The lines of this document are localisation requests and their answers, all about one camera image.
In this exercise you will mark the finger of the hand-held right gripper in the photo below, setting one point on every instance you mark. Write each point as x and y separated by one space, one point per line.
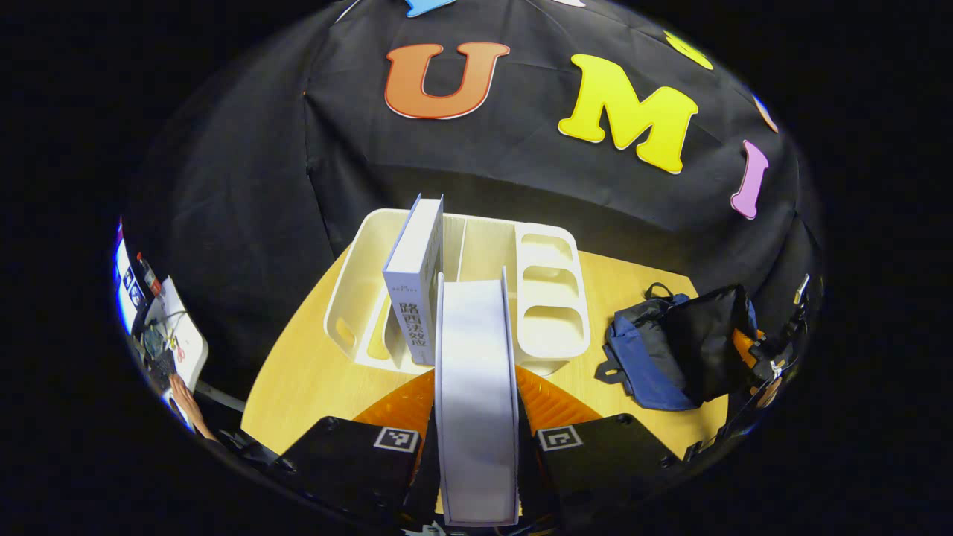
744 346
768 391

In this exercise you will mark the cream plastic bookshelf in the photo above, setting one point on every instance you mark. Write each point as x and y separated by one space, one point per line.
551 327

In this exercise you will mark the white side table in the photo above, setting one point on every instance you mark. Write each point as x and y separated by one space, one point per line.
190 350

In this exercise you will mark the small red bottle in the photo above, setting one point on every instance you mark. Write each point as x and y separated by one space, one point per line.
149 274

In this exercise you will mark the grey-blue book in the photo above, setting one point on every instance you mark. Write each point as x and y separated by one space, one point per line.
413 275

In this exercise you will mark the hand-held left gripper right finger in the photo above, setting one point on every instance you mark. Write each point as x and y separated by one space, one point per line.
603 465

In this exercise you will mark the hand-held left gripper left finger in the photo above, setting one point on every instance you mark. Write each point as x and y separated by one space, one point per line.
350 469

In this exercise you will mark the white book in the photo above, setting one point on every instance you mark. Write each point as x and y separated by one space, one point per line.
476 387

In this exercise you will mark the computer monitor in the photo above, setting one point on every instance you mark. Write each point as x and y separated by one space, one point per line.
125 286

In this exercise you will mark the blue schoolbag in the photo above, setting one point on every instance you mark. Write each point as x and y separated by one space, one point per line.
648 372

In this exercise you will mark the black backdrop cloth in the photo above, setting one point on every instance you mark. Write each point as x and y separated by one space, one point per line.
521 171

